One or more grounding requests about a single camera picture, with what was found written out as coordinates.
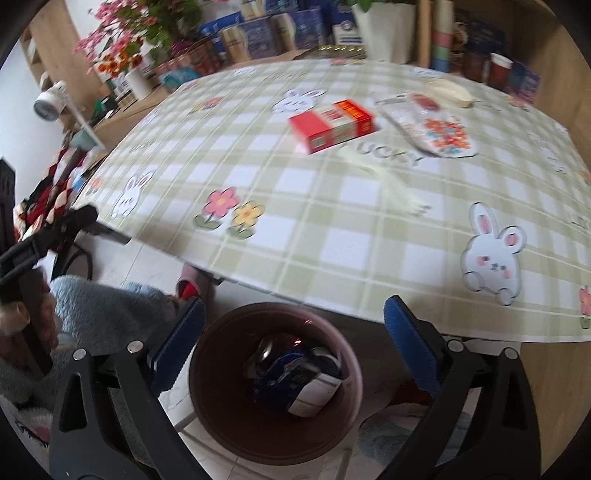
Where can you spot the brown translucent cup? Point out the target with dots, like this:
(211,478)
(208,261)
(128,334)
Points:
(475,65)

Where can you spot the white faceted flower pot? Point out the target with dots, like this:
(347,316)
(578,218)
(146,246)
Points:
(385,27)

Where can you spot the brown round waste bin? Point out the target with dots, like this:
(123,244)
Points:
(221,392)

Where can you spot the person's left hand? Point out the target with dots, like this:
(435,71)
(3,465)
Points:
(51,323)

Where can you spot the red cup with white rim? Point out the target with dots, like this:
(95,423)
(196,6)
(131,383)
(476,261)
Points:
(501,72)

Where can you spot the row of small brown bottles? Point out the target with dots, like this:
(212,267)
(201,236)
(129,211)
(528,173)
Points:
(122,92)

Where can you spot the white standing fan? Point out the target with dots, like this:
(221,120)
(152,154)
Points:
(51,104)

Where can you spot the wooden shelf unit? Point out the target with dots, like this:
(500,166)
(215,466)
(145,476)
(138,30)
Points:
(554,50)

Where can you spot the orange artificial flowers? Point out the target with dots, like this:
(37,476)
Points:
(117,64)

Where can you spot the purple flower plant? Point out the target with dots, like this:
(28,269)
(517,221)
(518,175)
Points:
(182,47)

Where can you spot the dark blue cartoon gift box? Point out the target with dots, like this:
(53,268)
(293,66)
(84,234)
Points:
(480,32)

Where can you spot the gold green leaf tray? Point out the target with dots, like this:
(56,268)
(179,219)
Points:
(337,52)

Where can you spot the small purple blue box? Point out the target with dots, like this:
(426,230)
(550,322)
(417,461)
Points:
(526,81)

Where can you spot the blue cardboard box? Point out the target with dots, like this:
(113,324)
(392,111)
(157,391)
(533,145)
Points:
(291,374)

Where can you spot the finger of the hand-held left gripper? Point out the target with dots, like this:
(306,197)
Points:
(69,224)

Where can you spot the wooden bookshelf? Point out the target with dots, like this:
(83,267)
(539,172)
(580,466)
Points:
(51,41)

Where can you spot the cream plastic fork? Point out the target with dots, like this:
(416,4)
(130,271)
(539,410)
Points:
(397,183)

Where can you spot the red argyle blanket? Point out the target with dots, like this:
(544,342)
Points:
(51,184)

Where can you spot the corrugated planter with teal print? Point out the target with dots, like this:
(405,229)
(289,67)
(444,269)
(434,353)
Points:
(189,69)

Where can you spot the cream round plastic lid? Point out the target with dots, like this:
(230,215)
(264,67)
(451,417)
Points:
(450,91)

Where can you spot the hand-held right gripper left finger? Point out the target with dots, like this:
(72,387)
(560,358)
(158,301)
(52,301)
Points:
(178,344)

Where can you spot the stack of pastel cups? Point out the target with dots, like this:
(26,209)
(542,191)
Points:
(441,32)

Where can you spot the red cardboard box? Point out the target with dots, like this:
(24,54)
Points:
(332,124)

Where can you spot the white blue carton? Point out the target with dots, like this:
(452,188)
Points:
(348,27)

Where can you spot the pink blossom artificial plant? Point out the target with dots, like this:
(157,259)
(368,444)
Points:
(120,37)

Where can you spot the blue white flat box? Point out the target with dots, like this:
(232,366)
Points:
(221,23)

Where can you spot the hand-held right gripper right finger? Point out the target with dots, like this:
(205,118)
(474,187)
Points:
(411,341)

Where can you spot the white vase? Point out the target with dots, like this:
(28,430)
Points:
(137,82)

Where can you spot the flower-print foil lid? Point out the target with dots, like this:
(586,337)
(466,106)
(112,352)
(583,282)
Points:
(436,127)

